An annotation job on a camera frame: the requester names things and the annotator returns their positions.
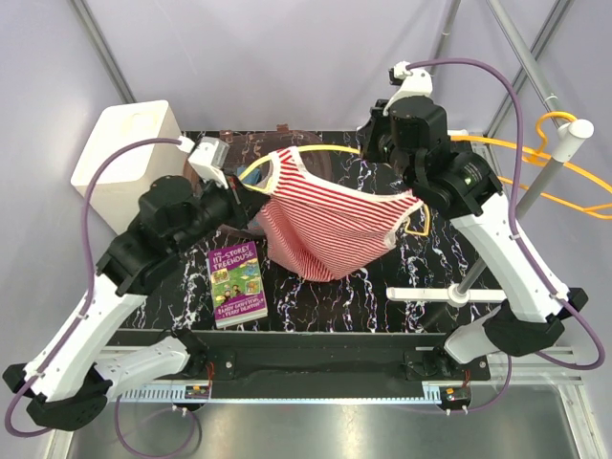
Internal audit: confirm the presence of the red white striped top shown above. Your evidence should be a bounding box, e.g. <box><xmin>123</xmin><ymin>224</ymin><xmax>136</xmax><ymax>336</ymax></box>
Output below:
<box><xmin>256</xmin><ymin>147</ymin><xmax>423</xmax><ymax>282</ymax></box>

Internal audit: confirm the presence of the yellow plastic hanger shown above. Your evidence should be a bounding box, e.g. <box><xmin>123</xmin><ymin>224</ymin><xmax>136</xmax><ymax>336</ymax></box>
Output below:
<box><xmin>237</xmin><ymin>145</ymin><xmax>431</xmax><ymax>238</ymax></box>

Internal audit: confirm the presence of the orange plastic hanger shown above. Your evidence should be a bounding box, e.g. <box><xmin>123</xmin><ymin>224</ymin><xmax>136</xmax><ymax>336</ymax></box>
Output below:
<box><xmin>450</xmin><ymin>111</ymin><xmax>611</xmax><ymax>221</ymax></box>

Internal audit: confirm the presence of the blue tank top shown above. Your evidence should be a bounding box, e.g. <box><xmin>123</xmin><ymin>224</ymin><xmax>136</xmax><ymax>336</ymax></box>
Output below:
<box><xmin>236</xmin><ymin>166</ymin><xmax>266</xmax><ymax>191</ymax></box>

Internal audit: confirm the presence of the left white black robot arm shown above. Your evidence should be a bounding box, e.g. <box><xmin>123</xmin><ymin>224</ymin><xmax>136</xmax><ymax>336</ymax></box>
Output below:
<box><xmin>2</xmin><ymin>175</ymin><xmax>270</xmax><ymax>434</ymax></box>

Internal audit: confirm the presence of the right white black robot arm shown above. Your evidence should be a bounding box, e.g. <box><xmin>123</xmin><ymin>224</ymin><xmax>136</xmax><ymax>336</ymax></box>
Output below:
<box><xmin>359</xmin><ymin>96</ymin><xmax>588</xmax><ymax>380</ymax></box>

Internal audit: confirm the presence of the brown transparent oval basket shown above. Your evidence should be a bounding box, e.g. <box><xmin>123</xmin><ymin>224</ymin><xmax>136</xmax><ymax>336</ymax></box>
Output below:
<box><xmin>182</xmin><ymin>122</ymin><xmax>336</xmax><ymax>238</ymax></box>

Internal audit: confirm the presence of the purple treehouse book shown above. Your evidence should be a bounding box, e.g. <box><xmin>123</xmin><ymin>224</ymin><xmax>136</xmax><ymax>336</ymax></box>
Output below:
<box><xmin>207</xmin><ymin>241</ymin><xmax>268</xmax><ymax>329</ymax></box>

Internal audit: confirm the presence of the white rectangular bin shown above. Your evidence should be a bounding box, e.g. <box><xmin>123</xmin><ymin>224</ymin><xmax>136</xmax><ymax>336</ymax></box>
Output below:
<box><xmin>70</xmin><ymin>98</ymin><xmax>186</xmax><ymax>235</ymax></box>

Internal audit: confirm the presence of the black marble pattern mat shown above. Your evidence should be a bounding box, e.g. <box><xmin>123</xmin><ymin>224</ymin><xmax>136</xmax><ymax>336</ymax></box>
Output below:
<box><xmin>122</xmin><ymin>212</ymin><xmax>495</xmax><ymax>333</ymax></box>

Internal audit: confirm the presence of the white grey clothes rack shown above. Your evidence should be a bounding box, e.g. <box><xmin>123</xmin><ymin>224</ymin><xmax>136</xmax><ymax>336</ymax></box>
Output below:
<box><xmin>388</xmin><ymin>1</ymin><xmax>593</xmax><ymax>227</ymax></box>

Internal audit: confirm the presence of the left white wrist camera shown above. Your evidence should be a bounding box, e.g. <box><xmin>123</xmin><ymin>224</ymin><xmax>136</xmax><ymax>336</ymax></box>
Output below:
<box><xmin>179</xmin><ymin>136</ymin><xmax>230</xmax><ymax>193</ymax></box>

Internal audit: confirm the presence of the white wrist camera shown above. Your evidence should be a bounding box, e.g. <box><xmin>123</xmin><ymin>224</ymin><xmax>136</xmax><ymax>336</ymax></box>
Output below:
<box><xmin>179</xmin><ymin>136</ymin><xmax>230</xmax><ymax>193</ymax></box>
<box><xmin>383</xmin><ymin>61</ymin><xmax>433</xmax><ymax>116</ymax></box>

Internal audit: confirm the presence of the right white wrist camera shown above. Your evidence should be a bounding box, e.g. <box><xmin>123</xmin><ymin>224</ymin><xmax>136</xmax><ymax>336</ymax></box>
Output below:
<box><xmin>383</xmin><ymin>61</ymin><xmax>433</xmax><ymax>116</ymax></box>

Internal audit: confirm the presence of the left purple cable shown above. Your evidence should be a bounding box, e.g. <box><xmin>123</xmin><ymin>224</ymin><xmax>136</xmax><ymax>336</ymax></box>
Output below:
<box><xmin>4</xmin><ymin>135</ymin><xmax>205</xmax><ymax>455</ymax></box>

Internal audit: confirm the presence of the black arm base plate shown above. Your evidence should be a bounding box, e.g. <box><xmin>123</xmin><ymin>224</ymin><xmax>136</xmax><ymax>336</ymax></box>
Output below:
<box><xmin>151</xmin><ymin>329</ymin><xmax>498</xmax><ymax>401</ymax></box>

